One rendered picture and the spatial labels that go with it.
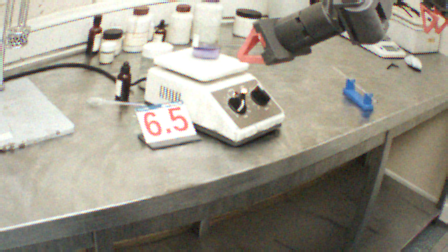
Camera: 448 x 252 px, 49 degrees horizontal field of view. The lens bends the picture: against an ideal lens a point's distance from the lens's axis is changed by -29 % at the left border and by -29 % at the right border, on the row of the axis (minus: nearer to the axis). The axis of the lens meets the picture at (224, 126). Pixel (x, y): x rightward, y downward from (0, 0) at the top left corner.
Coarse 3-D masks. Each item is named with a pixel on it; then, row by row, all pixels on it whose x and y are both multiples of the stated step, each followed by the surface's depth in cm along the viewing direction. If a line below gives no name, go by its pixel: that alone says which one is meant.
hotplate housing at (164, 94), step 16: (160, 80) 108; (176, 80) 106; (192, 80) 106; (208, 80) 107; (224, 80) 108; (240, 80) 109; (144, 96) 111; (160, 96) 109; (176, 96) 107; (192, 96) 104; (208, 96) 103; (192, 112) 105; (208, 112) 103; (224, 112) 102; (208, 128) 104; (224, 128) 102; (256, 128) 104; (272, 128) 109
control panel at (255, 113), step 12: (240, 84) 109; (252, 84) 110; (216, 96) 103; (228, 96) 105; (228, 108) 103; (252, 108) 106; (264, 108) 108; (276, 108) 109; (240, 120) 103; (252, 120) 104
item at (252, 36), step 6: (252, 30) 93; (252, 36) 94; (258, 36) 93; (246, 42) 96; (252, 42) 96; (264, 42) 92; (240, 48) 97; (246, 48) 96; (240, 54) 98; (240, 60) 98; (246, 60) 97; (252, 60) 96; (258, 60) 95
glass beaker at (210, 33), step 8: (200, 16) 110; (200, 24) 107; (208, 24) 112; (216, 24) 112; (224, 24) 109; (200, 32) 108; (208, 32) 107; (216, 32) 108; (200, 40) 108; (208, 40) 108; (216, 40) 109; (192, 48) 110; (200, 48) 109; (208, 48) 109; (216, 48) 109; (192, 56) 110; (200, 56) 109; (208, 56) 109; (216, 56) 110
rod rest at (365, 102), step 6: (348, 78) 133; (348, 84) 133; (354, 84) 134; (348, 90) 133; (354, 90) 134; (348, 96) 132; (354, 96) 130; (360, 96) 131; (366, 96) 126; (360, 102) 128; (366, 102) 127; (366, 108) 127; (372, 108) 127
